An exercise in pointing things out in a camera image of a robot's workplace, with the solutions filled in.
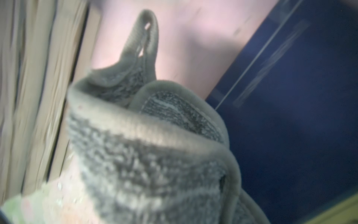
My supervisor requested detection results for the grey wiping cloth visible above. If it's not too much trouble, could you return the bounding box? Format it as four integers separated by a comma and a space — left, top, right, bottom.
67, 10, 269, 224

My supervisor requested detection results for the blue book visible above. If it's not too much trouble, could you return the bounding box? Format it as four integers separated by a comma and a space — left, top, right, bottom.
1, 1, 100, 203
207, 1, 358, 224

